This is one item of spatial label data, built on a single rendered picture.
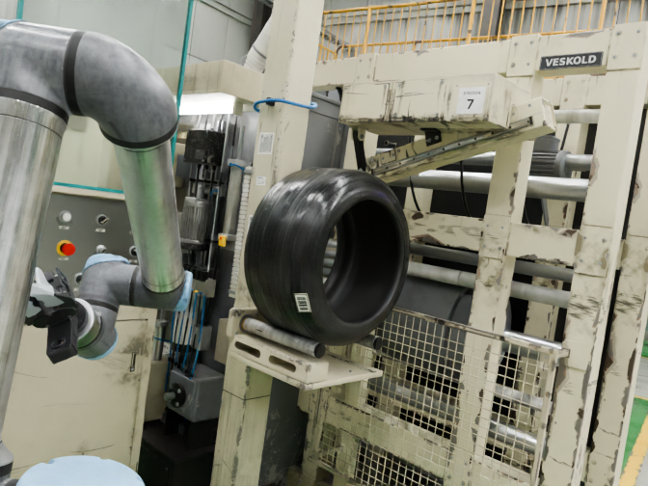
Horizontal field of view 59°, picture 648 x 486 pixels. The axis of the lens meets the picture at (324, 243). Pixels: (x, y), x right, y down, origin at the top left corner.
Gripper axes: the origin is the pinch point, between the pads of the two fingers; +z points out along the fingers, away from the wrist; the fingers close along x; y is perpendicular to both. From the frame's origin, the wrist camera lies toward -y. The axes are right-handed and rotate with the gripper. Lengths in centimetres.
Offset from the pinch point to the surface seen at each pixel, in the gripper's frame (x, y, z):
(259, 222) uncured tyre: 48, 27, -63
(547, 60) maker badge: 157, 38, -56
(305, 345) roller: 45, -9, -77
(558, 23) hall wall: 769, 457, -645
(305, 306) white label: 49, -2, -65
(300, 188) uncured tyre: 62, 29, -57
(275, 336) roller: 39, 0, -85
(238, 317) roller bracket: 32, 13, -93
